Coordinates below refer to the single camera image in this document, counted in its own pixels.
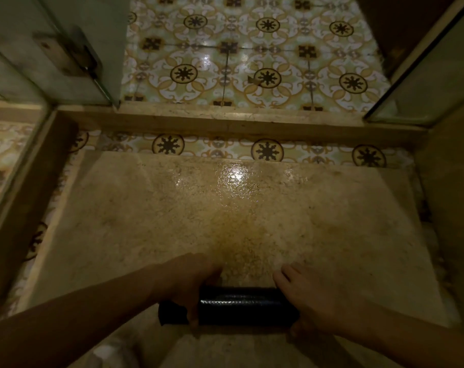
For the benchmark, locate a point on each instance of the person's left hand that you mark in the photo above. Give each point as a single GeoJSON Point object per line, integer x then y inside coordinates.
{"type": "Point", "coordinates": [178, 279]}

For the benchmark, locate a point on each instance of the person's right hand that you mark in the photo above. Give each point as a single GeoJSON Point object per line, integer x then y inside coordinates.
{"type": "Point", "coordinates": [320, 298]}

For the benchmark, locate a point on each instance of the person's left thumb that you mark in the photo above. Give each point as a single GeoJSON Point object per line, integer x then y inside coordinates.
{"type": "Point", "coordinates": [192, 316]}

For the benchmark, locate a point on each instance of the person's right thumb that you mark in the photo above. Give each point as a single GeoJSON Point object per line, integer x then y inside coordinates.
{"type": "Point", "coordinates": [298, 330]}

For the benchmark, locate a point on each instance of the black mat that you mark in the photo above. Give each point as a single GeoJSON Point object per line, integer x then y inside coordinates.
{"type": "Point", "coordinates": [243, 306]}

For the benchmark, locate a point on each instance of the person's left forearm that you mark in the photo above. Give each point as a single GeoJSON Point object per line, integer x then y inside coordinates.
{"type": "Point", "coordinates": [71, 321]}

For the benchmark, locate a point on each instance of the person's right forearm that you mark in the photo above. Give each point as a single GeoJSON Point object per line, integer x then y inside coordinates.
{"type": "Point", "coordinates": [412, 337]}

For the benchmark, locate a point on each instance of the stone shower threshold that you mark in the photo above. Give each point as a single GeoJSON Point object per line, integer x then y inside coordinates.
{"type": "Point", "coordinates": [232, 124]}

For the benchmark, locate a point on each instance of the metal door hinge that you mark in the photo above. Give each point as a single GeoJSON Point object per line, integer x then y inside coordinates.
{"type": "Point", "coordinates": [69, 53]}

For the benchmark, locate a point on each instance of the glass shower panel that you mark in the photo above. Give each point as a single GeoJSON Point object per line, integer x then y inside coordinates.
{"type": "Point", "coordinates": [435, 72]}

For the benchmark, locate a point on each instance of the glass shower door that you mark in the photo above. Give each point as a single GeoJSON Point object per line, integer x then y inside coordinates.
{"type": "Point", "coordinates": [21, 68]}

